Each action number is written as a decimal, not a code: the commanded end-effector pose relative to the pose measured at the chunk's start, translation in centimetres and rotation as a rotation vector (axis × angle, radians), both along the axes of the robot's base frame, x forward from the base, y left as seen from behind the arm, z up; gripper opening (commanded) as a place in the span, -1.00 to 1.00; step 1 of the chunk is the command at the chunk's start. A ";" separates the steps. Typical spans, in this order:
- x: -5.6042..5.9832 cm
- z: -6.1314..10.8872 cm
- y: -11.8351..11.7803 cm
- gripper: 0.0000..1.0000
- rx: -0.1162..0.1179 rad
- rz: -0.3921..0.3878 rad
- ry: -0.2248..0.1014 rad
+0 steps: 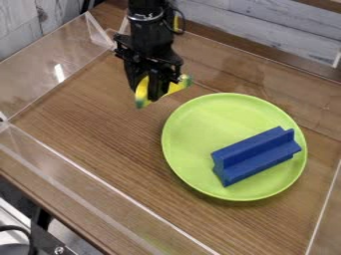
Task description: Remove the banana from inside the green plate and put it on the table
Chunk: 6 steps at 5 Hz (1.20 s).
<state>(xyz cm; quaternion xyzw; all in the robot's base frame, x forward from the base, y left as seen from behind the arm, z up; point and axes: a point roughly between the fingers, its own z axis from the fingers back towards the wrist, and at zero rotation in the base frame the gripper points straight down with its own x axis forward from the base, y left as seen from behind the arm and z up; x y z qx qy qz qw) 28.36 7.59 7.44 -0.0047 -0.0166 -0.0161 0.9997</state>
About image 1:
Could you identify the yellow toy banana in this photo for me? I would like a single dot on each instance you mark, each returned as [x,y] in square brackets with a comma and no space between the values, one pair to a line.
[144,101]

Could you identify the green round plate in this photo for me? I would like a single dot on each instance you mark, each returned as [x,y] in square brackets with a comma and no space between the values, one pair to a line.
[213,122]

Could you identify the clear acrylic tray wall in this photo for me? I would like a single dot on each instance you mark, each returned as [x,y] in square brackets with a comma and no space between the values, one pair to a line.
[84,151]

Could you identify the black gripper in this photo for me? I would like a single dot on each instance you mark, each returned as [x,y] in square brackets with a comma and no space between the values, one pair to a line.
[148,45]

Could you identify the black metal table bracket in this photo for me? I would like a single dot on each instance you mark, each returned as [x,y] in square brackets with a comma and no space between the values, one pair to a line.
[46,243]

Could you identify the blue plastic block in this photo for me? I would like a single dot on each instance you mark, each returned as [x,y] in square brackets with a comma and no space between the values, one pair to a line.
[255,154]

